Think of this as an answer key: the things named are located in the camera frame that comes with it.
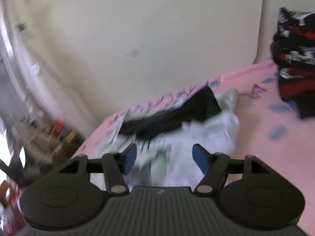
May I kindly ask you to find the pink floral bed sheet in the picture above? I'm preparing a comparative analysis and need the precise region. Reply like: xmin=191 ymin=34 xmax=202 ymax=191
xmin=71 ymin=60 xmax=315 ymax=236

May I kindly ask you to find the black small garment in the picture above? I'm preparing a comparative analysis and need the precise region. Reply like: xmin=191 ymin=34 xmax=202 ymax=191
xmin=119 ymin=86 xmax=221 ymax=140

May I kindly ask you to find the red black patterned clothes pile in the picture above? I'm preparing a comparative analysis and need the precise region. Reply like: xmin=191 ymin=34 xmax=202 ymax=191
xmin=270 ymin=7 xmax=314 ymax=119

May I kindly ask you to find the white small garment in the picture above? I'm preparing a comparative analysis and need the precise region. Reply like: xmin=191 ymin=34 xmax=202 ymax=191
xmin=98 ymin=89 xmax=239 ymax=188

